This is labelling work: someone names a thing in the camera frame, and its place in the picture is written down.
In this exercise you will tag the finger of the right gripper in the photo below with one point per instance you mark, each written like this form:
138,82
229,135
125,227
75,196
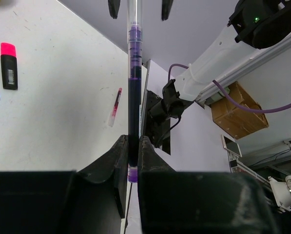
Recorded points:
114,6
166,9

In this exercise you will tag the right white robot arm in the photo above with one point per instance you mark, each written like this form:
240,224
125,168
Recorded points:
255,24

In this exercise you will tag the black highlighter pink cap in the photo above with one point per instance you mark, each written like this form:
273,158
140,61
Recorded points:
9,68

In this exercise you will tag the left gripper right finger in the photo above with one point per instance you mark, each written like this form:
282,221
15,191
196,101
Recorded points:
172,202

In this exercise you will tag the cardboard box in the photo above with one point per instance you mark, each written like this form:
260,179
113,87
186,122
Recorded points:
235,121

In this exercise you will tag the dark purple ink pen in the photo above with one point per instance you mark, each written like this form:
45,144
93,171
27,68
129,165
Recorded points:
134,85

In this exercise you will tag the smartphone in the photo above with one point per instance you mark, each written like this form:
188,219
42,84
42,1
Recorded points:
231,146

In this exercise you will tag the red pen on right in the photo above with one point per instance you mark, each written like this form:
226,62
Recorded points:
114,109

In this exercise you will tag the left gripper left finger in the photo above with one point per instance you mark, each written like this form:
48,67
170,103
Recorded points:
89,201

